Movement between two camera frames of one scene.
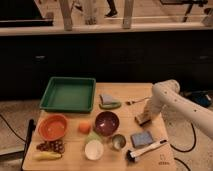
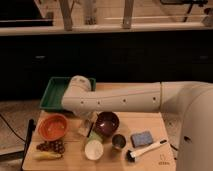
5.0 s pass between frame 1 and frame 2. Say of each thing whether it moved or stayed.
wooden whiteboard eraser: moved
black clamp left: stayed
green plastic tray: stayed
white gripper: moved
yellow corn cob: stayed
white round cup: stayed
